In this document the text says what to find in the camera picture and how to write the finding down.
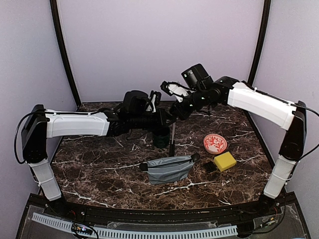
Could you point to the right black frame post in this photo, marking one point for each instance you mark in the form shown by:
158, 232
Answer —
260, 41

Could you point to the yellow sponge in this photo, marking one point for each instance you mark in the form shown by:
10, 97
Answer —
224, 161

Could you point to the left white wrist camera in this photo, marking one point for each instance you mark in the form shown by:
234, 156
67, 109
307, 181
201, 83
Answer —
153, 101

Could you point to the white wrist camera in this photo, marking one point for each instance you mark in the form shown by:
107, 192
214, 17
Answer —
153, 101
176, 89

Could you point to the long black-handled scissors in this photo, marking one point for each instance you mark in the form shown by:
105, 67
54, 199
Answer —
172, 133

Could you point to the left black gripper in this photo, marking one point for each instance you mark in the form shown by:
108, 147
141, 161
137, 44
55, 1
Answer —
162, 114

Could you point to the grey zipper pouch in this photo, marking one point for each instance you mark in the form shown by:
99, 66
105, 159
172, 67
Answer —
169, 169

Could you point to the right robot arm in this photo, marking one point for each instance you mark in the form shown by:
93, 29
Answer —
201, 91

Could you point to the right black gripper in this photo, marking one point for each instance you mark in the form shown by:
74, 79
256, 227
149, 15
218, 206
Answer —
183, 114

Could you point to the black front table rail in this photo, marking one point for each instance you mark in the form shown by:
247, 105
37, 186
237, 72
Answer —
102, 215

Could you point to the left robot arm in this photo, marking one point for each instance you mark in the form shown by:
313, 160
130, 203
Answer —
137, 111

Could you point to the white slotted cable duct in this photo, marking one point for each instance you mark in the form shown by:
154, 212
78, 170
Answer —
134, 231

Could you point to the black frame post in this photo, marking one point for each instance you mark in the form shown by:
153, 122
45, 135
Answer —
260, 41
63, 51

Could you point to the left black frame post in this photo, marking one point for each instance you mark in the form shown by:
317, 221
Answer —
63, 51

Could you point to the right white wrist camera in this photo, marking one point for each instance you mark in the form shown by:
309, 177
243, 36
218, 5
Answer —
176, 89

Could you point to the black clipper guard comb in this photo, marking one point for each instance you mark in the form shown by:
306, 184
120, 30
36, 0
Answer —
209, 167

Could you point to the dark green mug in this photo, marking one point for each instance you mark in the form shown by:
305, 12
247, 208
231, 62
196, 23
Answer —
161, 137

